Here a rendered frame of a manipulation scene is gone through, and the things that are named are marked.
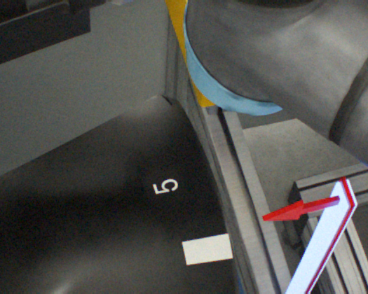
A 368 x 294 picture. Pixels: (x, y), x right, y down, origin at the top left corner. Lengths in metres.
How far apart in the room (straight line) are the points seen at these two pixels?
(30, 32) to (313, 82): 0.14
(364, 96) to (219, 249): 0.20
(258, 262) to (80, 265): 0.39
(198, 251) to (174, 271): 0.02
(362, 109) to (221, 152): 0.57
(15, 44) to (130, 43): 1.19
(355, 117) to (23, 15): 0.17
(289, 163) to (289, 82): 1.55
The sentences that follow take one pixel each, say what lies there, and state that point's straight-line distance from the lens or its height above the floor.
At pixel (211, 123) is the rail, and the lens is 0.98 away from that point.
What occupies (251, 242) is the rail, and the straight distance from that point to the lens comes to 0.91.
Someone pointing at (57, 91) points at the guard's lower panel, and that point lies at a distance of 1.62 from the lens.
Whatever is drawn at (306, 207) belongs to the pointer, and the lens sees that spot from 0.57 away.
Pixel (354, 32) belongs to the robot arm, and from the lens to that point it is 0.40.
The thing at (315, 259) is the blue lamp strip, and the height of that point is 1.08.
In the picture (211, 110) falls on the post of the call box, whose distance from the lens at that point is 0.98.
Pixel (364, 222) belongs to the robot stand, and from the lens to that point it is 1.69.
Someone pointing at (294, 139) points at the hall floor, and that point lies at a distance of 1.99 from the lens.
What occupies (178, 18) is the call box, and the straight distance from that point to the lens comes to 0.86.
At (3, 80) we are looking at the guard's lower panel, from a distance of 1.56.
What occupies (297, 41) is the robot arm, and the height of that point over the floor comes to 1.38.
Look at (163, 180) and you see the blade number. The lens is 0.56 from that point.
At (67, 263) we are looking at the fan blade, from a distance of 0.54.
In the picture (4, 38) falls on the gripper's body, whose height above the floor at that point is 1.42.
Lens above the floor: 1.69
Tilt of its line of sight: 60 degrees down
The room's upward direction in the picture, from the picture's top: 5 degrees clockwise
